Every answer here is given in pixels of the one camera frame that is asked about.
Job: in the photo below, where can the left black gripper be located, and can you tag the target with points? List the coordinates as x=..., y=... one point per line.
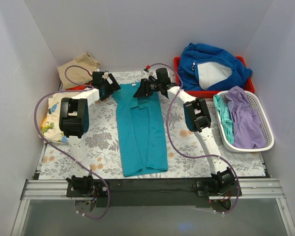
x=108, y=86

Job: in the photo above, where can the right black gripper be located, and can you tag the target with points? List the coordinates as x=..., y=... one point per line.
x=147, y=87

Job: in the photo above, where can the teal t-shirt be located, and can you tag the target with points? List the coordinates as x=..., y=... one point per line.
x=141, y=133

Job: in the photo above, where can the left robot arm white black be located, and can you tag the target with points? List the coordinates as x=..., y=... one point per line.
x=74, y=117

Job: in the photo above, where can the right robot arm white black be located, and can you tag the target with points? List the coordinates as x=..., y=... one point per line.
x=198, y=121

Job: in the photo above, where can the orange folded t-shirt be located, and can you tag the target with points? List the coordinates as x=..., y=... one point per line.
x=80, y=88

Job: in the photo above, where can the beige folded t-shirt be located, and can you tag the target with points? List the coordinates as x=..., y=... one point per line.
x=76, y=74

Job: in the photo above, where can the blue fleece jacket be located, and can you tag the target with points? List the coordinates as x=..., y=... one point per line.
x=207, y=68

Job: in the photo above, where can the mint green t-shirt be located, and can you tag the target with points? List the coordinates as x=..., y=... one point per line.
x=225, y=117

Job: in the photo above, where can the dinosaur print folded t-shirt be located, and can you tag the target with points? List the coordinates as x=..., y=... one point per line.
x=50, y=126

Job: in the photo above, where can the red plastic tray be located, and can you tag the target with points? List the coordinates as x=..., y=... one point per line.
x=209, y=94

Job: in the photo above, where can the purple t-shirt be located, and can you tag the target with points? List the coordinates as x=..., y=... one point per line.
x=246, y=122

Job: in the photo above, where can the white plastic laundry basket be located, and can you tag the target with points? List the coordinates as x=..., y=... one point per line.
x=265, y=127

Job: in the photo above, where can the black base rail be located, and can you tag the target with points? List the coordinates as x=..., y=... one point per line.
x=150, y=192

